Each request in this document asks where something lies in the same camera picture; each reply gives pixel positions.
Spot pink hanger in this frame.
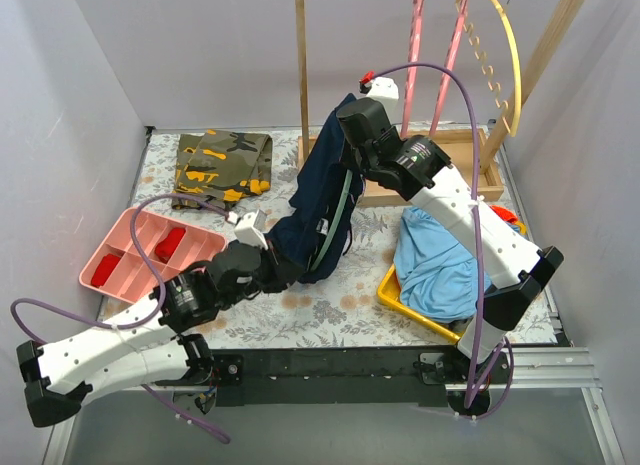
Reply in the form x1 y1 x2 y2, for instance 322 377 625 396
401 0 425 137
429 0 468 136

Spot floral table mat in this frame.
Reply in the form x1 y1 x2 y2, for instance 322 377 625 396
94 124 551 351

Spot camouflage shorts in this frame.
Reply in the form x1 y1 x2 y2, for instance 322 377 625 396
172 129 273 210

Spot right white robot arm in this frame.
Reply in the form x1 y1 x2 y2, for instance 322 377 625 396
336 98 564 383

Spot red cloth in tray rear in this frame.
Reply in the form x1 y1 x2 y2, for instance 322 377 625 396
154 227 186 263

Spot pink divided organizer tray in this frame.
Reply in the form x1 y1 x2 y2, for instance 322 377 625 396
79 208 227 304

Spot yellow plastic tray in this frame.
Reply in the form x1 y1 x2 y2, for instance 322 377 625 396
375 219 527 344

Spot navy blue shorts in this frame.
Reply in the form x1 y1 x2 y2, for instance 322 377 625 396
267 112 364 284

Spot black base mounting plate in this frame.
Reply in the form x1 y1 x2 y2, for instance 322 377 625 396
163 345 509 417

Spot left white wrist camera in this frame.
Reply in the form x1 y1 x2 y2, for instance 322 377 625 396
226 210 268 250

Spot pink hanger right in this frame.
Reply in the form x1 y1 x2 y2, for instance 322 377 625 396
429 0 468 136

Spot orange garment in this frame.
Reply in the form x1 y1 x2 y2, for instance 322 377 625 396
491 205 520 225

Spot green hanger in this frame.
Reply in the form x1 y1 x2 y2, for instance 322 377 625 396
310 169 352 272

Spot pink hanger left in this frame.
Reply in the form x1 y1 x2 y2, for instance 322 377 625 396
401 0 425 137

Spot red cloth in tray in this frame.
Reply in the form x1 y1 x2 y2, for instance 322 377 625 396
90 253 121 288
154 227 186 263

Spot wooden clothes rack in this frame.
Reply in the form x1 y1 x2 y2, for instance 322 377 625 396
295 0 585 202

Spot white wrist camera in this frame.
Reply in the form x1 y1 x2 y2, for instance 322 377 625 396
359 71 399 116
226 210 268 250

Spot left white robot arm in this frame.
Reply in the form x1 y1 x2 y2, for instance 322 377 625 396
17 241 305 428

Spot yellow hanger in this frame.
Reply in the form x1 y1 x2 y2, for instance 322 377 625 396
455 0 523 137

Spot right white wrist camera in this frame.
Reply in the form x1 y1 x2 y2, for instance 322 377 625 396
359 71 399 116

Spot light blue shorts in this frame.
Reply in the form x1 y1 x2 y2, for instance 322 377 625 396
392 205 524 324

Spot red cloth in tray front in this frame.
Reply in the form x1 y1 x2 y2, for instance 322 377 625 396
90 253 121 288

